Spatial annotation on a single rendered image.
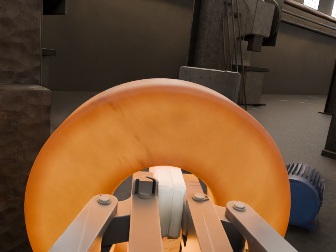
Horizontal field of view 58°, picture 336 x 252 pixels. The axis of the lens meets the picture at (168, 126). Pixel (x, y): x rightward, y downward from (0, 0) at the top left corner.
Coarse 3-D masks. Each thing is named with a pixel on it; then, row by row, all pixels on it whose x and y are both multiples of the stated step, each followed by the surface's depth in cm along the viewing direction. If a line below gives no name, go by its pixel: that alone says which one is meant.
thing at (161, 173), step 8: (152, 168) 18; (160, 168) 17; (160, 176) 16; (168, 176) 16; (160, 184) 15; (168, 184) 15; (160, 192) 15; (168, 192) 15; (160, 200) 15; (168, 200) 15; (160, 208) 15; (168, 208) 15; (160, 216) 15; (160, 224) 15
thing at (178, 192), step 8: (168, 168) 17; (176, 168) 17; (176, 176) 16; (176, 184) 15; (184, 184) 15; (176, 192) 15; (184, 192) 15; (176, 200) 15; (184, 200) 15; (176, 208) 15; (168, 216) 15; (176, 216) 15; (168, 224) 15; (176, 224) 15; (168, 232) 15; (176, 232) 15
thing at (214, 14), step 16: (208, 0) 414; (192, 16) 422; (208, 16) 400; (192, 32) 427; (208, 32) 406; (192, 48) 434; (208, 48) 413; (192, 64) 442; (208, 64) 420; (320, 112) 773
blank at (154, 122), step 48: (96, 96) 17; (144, 96) 15; (192, 96) 16; (48, 144) 16; (96, 144) 16; (144, 144) 16; (192, 144) 16; (240, 144) 17; (48, 192) 16; (96, 192) 17; (240, 192) 17; (288, 192) 18; (48, 240) 17
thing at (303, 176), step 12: (288, 168) 207; (300, 168) 199; (312, 168) 208; (300, 180) 177; (312, 180) 188; (300, 192) 175; (312, 192) 174; (300, 204) 176; (312, 204) 172; (300, 216) 177; (312, 216) 175; (312, 228) 187
